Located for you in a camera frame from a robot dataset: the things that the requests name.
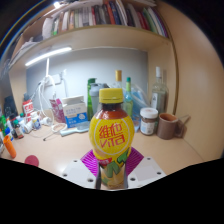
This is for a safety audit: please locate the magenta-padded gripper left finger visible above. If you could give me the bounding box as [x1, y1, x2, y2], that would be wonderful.
[61, 148, 101, 190]

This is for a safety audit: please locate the white and blue carton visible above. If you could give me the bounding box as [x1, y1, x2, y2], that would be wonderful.
[61, 95, 89, 129]

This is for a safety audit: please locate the red and white canister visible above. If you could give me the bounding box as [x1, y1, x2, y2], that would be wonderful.
[22, 99, 35, 123]

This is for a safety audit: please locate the small white pill bottle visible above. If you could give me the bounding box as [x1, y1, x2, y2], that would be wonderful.
[31, 114, 42, 131]

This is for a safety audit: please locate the brown jar with white lid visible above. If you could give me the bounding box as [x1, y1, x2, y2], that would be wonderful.
[139, 107, 159, 136]

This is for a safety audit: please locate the magenta snack pouch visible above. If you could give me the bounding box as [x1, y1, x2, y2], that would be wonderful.
[49, 98, 67, 124]

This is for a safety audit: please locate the clear glass bottle white cap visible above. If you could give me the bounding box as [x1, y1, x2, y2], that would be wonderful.
[150, 66, 169, 114]

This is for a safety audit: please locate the tall green bottle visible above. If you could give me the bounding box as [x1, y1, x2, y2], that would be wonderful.
[86, 77, 98, 122]

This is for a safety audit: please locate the white wall power outlet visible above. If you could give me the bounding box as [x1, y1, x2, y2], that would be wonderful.
[41, 73, 67, 86]

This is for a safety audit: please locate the dark jar green lid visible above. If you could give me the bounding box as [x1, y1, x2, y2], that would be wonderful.
[12, 119, 25, 140]

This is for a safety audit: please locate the clear bottle yellow cap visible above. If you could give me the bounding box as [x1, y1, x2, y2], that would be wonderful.
[113, 69, 124, 90]

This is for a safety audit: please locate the grey shaker bottle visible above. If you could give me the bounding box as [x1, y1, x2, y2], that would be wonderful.
[89, 83, 110, 116]

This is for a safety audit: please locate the orange plastic cup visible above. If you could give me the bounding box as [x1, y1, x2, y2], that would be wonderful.
[3, 134, 17, 159]

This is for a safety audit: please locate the yellow drink bottle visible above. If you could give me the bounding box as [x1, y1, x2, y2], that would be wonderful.
[88, 87, 136, 190]

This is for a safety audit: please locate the wooden shelf unit with books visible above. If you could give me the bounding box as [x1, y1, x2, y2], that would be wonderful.
[6, 0, 179, 114]

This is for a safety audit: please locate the white bar desk lamp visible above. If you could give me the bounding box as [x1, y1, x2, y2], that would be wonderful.
[24, 46, 73, 111]

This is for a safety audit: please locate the brown ceramic mug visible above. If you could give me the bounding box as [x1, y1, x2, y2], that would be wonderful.
[156, 112, 186, 140]

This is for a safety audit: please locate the clear bottle green cap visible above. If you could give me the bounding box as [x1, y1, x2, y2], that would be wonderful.
[123, 76, 134, 118]

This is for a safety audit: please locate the flat round red coaster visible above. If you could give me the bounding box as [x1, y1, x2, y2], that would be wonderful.
[24, 154, 40, 167]

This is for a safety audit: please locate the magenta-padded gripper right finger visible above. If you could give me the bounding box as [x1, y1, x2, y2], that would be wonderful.
[123, 146, 167, 190]

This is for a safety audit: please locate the light blue hairbrush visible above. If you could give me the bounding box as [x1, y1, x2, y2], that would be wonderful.
[59, 125, 91, 137]

